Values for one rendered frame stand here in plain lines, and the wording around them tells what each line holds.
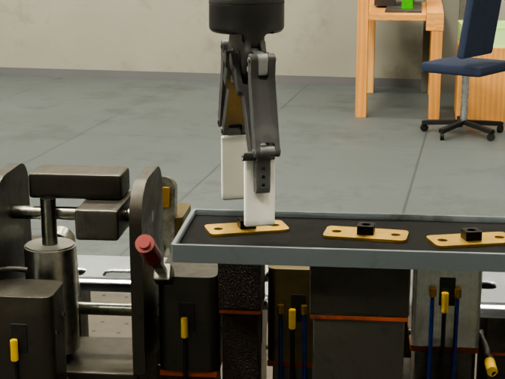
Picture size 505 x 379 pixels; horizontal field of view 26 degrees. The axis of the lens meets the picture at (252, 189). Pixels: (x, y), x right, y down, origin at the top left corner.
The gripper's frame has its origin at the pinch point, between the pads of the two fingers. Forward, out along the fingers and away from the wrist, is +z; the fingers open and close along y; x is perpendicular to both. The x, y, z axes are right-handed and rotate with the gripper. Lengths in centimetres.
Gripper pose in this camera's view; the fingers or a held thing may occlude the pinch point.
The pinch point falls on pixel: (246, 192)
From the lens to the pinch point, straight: 113.0
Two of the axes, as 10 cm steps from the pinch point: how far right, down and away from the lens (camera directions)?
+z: 0.0, 9.7, 2.4
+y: -2.3, -2.3, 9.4
